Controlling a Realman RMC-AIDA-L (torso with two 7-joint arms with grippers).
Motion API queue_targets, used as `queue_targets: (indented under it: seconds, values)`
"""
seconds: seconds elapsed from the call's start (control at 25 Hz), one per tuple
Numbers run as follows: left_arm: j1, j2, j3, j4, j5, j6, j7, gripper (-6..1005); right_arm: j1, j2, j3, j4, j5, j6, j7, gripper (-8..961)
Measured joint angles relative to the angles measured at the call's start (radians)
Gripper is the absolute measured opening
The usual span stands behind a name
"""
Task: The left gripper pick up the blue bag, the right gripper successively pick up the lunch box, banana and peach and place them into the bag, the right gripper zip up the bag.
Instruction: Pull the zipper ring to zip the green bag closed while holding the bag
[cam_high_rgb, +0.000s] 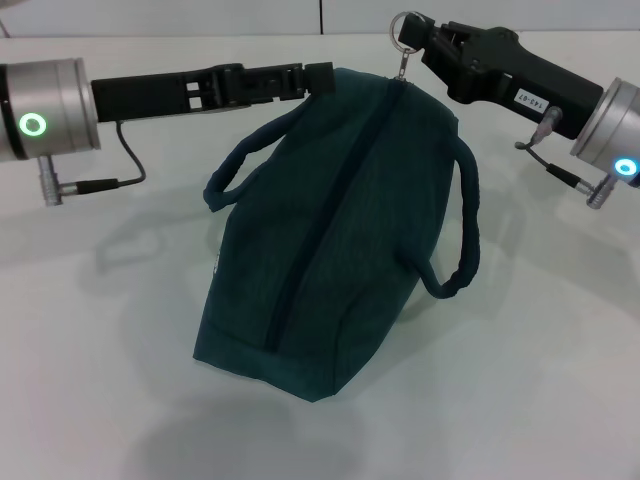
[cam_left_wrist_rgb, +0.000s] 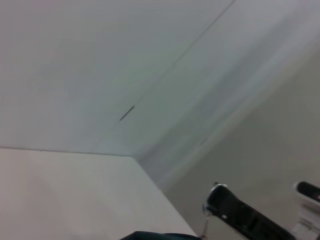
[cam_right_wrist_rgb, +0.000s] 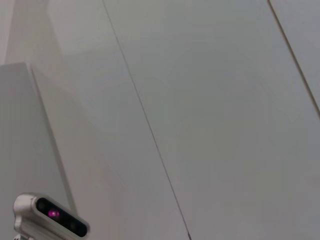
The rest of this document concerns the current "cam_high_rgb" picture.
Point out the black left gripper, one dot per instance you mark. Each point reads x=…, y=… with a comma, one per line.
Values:
x=150, y=95

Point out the dark teal lunch bag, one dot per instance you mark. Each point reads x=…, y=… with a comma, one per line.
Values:
x=340, y=225

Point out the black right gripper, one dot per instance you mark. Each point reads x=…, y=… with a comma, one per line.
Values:
x=525, y=85

